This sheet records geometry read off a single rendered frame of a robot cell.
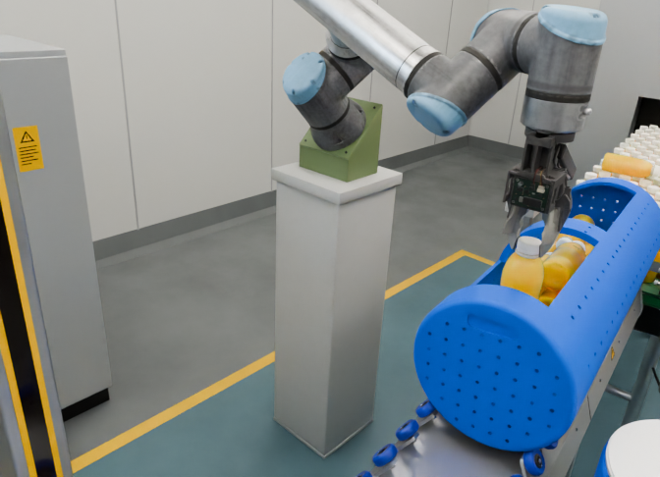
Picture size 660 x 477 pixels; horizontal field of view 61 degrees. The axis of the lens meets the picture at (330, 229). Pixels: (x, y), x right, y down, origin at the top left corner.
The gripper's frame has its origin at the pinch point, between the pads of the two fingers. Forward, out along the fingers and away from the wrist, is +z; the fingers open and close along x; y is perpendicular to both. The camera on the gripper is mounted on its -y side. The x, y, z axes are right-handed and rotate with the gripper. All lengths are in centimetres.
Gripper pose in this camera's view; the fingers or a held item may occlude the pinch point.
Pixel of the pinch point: (529, 243)
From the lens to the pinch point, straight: 99.2
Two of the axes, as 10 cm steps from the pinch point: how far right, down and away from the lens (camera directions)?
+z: -0.5, 9.1, 4.1
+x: 8.0, 2.8, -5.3
